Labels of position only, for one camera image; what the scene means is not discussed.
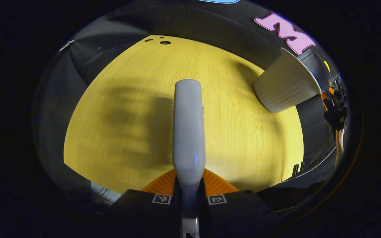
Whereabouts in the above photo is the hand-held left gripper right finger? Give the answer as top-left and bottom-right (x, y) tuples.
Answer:
(197, 168), (278, 237)

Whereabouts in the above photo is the wooden desktop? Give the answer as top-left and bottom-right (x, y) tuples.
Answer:
(63, 35), (304, 194)

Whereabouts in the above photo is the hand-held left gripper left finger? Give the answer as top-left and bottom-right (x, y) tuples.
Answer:
(105, 169), (182, 238)

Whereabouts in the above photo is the white ribbed garbage bin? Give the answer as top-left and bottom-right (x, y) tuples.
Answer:
(253, 48), (322, 113)

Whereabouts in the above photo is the silver metal clip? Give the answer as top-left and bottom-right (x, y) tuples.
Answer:
(60, 39), (75, 52)

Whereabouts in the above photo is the small grey broom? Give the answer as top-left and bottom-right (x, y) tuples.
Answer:
(172, 79), (207, 238)

